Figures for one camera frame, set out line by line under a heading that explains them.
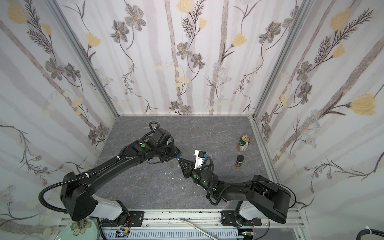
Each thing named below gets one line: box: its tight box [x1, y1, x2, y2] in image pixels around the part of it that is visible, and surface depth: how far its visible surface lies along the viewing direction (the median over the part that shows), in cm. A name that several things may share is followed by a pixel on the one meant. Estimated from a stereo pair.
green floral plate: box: [55, 219, 98, 240], surface depth 71 cm
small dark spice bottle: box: [235, 154, 245, 168], surface depth 89 cm
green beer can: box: [237, 134, 251, 152], surface depth 96 cm
